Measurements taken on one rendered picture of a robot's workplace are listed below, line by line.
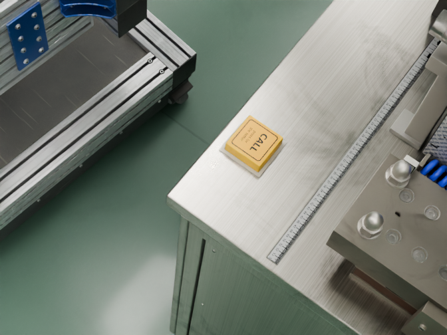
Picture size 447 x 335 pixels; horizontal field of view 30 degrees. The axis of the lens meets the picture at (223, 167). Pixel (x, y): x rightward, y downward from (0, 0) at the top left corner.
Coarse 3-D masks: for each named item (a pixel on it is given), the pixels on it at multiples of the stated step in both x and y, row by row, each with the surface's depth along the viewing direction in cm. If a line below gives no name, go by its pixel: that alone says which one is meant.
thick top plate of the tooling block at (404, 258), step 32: (384, 160) 126; (384, 192) 123; (416, 192) 124; (352, 224) 121; (384, 224) 121; (416, 224) 122; (352, 256) 123; (384, 256) 119; (416, 256) 120; (416, 288) 118
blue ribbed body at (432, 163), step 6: (426, 162) 126; (432, 162) 125; (438, 162) 125; (426, 168) 125; (432, 168) 125; (438, 168) 125; (444, 168) 125; (432, 174) 125; (438, 174) 124; (444, 174) 125; (432, 180) 125; (438, 180) 126; (444, 180) 124
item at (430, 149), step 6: (444, 120) 119; (444, 126) 120; (438, 132) 122; (444, 132) 121; (432, 138) 124; (438, 138) 123; (444, 138) 122; (438, 144) 124; (444, 144) 123; (426, 150) 127; (432, 150) 126; (438, 150) 125; (444, 150) 124; (432, 156) 127; (438, 156) 126; (444, 156) 125; (444, 162) 126
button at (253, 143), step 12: (252, 120) 139; (240, 132) 138; (252, 132) 138; (264, 132) 138; (228, 144) 137; (240, 144) 137; (252, 144) 137; (264, 144) 137; (276, 144) 137; (240, 156) 137; (252, 156) 136; (264, 156) 136
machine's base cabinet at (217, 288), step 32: (192, 224) 137; (192, 256) 150; (224, 256) 140; (192, 288) 166; (224, 288) 153; (256, 288) 142; (192, 320) 185; (224, 320) 169; (256, 320) 156; (288, 320) 144; (320, 320) 134
